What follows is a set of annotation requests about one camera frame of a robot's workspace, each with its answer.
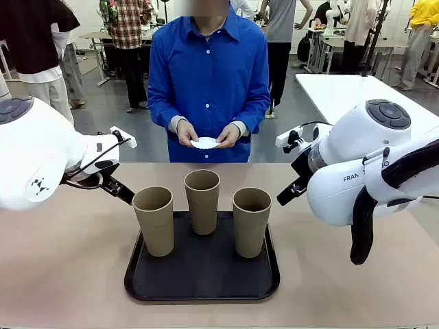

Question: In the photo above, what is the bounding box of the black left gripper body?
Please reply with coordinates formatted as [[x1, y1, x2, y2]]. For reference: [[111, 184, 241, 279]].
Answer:
[[97, 170, 121, 193]]

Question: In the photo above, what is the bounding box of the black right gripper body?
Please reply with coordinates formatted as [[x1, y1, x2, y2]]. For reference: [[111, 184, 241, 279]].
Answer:
[[289, 145, 315, 188]]

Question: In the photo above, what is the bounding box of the tall brown paper cup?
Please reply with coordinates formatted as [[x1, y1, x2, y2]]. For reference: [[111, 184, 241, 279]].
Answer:
[[232, 187, 273, 258], [132, 186, 176, 258], [184, 169, 221, 236]]

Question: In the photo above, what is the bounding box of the white scalloped coaster stack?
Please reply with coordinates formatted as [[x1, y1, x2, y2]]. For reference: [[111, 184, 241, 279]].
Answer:
[[190, 136, 222, 151]]

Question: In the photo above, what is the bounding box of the person's right forearm blue sleeve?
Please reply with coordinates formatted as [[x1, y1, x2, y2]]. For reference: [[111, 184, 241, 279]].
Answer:
[[147, 102, 189, 135]]

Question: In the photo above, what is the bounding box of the person's left forearm blue sleeve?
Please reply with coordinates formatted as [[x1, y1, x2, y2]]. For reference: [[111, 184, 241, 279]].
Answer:
[[230, 102, 271, 138]]

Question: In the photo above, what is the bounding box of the person's left hand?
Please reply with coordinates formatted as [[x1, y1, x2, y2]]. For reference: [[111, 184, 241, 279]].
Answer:
[[215, 123, 241, 149]]

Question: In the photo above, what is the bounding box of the person's right hand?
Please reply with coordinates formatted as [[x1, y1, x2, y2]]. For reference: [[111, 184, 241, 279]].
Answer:
[[176, 119, 200, 149]]

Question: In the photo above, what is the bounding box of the white folding table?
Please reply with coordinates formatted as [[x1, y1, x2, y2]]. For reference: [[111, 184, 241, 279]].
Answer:
[[294, 73, 439, 138]]

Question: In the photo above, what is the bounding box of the person in grey trousers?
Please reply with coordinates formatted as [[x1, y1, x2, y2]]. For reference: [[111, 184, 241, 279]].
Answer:
[[51, 29, 86, 110]]

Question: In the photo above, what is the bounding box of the black plastic tray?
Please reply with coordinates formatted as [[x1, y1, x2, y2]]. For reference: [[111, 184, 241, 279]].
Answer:
[[123, 210, 281, 302]]

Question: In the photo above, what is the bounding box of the black hanging bag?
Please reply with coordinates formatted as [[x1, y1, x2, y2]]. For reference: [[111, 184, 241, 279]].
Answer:
[[296, 35, 312, 63]]

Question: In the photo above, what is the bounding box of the person in blue shirt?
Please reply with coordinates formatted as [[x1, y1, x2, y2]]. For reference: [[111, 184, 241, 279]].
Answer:
[[147, 0, 271, 164]]

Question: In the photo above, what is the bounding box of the grey background work table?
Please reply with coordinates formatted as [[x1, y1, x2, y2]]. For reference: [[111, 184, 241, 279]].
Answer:
[[79, 32, 157, 87]]

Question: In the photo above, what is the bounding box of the person in grey t-shirt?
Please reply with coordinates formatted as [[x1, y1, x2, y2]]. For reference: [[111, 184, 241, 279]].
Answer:
[[259, 0, 313, 119]]

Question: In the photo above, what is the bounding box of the grey background desk row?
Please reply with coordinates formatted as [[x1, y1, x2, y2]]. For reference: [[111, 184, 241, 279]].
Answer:
[[306, 27, 409, 75]]

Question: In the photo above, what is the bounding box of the person in beige clothes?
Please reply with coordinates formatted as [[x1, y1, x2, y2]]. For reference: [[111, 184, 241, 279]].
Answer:
[[342, 0, 382, 75]]

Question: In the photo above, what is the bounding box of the black tripod pole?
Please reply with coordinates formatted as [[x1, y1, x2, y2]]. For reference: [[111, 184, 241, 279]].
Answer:
[[359, 0, 392, 78]]

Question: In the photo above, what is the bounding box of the seated person in black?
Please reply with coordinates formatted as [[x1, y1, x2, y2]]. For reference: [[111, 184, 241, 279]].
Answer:
[[313, 1, 344, 27]]

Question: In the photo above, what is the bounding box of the person in plaid shirt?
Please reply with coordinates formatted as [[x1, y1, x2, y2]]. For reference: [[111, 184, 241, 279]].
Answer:
[[99, 0, 154, 113]]

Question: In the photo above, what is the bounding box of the person in black top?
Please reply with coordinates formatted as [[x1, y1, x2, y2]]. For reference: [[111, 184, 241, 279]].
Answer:
[[0, 0, 82, 126]]

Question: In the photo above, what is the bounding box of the person in yellow top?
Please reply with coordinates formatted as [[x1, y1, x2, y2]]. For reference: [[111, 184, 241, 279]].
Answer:
[[392, 0, 439, 92]]

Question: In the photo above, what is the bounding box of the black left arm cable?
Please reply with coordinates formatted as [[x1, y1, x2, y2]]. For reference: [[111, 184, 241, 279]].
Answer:
[[62, 137, 132, 190]]

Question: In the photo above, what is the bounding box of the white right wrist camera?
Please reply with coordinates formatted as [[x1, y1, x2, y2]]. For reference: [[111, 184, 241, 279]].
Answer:
[[275, 125, 305, 149]]

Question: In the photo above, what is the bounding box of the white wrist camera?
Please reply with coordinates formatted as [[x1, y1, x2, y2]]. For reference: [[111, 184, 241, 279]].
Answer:
[[109, 126, 138, 149], [275, 125, 305, 149]]

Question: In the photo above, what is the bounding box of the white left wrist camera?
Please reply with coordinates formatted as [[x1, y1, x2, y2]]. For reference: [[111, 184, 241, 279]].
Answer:
[[109, 126, 138, 149]]

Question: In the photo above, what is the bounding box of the black right arm cable sleeve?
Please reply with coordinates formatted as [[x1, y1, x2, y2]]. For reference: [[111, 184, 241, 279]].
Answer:
[[349, 138, 439, 266]]

